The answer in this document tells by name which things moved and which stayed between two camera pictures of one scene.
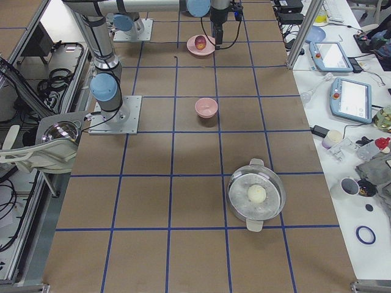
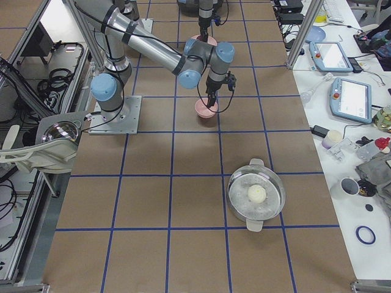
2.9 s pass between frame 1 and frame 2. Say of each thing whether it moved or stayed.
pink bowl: stayed
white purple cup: stayed
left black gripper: moved
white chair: stayed
